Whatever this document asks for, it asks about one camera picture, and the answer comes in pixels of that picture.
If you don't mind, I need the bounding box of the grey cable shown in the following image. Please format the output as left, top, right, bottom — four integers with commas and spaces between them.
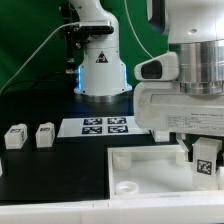
0, 21, 81, 96

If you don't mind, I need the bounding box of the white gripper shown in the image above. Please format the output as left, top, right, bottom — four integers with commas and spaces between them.
133, 82, 224, 162

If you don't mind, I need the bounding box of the white piece left edge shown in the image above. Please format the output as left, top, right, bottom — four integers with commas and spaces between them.
0, 158, 3, 177

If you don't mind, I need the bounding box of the white front fence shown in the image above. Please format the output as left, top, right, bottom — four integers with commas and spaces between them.
0, 194, 224, 224

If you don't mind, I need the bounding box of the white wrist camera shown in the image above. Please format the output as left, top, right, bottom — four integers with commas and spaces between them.
134, 51, 179, 82

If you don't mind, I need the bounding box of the white marker sheet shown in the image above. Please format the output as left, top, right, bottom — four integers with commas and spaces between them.
58, 116, 148, 138

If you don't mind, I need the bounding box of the white square tabletop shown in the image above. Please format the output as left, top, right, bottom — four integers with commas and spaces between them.
108, 145, 224, 199

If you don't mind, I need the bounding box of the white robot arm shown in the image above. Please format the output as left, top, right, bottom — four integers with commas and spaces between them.
69, 0, 224, 137

